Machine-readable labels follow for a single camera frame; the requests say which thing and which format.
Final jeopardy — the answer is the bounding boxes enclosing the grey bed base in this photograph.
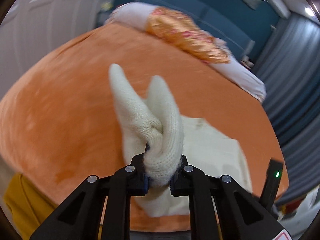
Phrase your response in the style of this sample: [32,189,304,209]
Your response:
[130,230,192,240]

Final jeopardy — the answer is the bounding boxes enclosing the orange plush blanket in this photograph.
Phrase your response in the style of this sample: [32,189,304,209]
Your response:
[0,22,289,232]

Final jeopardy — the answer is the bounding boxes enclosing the yellow garment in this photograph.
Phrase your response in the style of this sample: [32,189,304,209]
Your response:
[4,174,59,240]

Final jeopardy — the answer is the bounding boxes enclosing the blue upholstered headboard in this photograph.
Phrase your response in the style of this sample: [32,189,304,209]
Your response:
[132,0,255,63]

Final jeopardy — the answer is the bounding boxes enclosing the white pillow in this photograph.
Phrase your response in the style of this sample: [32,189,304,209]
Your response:
[104,2,267,103]

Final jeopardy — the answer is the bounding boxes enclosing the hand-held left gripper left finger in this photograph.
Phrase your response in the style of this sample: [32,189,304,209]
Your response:
[30,154,148,240]

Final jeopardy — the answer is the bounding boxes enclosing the cream knit cardigan red buttons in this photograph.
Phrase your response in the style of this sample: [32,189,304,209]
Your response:
[109,64,253,218]

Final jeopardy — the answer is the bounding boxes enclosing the white wardrobe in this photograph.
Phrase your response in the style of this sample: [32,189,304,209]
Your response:
[0,0,123,100]

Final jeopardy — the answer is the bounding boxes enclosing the grey curtain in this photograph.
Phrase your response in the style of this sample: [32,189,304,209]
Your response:
[252,12,320,205]

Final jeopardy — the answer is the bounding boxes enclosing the pale floor clutter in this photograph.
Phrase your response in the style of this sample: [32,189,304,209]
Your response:
[274,187,320,227]

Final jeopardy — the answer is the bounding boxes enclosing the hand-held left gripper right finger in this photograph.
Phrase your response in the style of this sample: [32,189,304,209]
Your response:
[170,155,288,240]

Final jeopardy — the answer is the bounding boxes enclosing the orange floral satin pillow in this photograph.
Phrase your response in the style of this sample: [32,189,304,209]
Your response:
[145,7,230,64]

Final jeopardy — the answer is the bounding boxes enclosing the dark bedside clutter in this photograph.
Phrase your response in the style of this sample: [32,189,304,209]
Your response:
[241,56,254,69]

